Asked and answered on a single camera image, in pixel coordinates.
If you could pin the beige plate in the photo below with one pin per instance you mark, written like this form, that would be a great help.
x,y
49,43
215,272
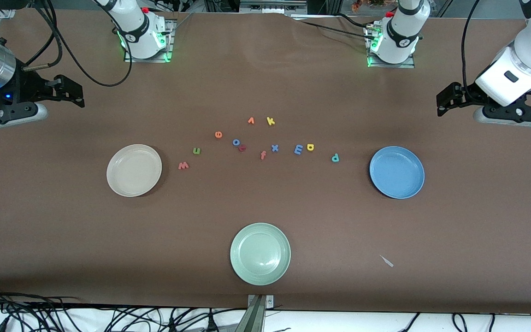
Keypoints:
x,y
134,171

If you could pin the dark red foam letter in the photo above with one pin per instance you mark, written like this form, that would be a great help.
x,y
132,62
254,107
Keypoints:
x,y
241,148

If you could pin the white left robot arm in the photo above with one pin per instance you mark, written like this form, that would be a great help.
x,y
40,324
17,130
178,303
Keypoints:
x,y
404,37

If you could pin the yellow foam letter k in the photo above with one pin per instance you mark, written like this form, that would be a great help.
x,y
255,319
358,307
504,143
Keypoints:
x,y
270,121

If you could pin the blue plate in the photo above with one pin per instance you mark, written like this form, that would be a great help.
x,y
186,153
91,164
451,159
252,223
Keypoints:
x,y
397,173

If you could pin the brown table cover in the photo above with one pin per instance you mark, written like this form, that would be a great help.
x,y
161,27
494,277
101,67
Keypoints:
x,y
62,230

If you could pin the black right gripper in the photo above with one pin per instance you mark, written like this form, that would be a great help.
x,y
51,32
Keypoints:
x,y
26,86

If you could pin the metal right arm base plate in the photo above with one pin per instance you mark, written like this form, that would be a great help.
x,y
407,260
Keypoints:
x,y
155,59

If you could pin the small white paper scrap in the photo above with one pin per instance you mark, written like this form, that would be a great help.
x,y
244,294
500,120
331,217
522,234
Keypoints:
x,y
387,262

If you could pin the blue foam letter o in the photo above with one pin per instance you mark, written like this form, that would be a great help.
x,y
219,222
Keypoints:
x,y
233,142

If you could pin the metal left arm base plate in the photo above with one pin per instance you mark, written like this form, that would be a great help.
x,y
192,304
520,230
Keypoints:
x,y
394,66

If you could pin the blue foam letter m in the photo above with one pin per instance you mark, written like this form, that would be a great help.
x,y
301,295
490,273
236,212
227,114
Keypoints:
x,y
298,149

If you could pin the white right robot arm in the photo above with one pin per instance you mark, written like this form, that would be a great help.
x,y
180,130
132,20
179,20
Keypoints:
x,y
138,27

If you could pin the pale green plate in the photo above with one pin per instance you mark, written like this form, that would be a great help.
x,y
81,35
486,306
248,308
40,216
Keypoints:
x,y
260,253

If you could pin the metal table edge bracket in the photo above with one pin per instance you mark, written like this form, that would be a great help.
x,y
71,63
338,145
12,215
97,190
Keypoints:
x,y
258,318

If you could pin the metal table corner bracket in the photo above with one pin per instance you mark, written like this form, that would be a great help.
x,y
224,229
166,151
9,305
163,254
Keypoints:
x,y
6,14

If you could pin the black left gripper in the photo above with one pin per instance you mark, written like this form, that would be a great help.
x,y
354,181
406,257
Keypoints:
x,y
470,93

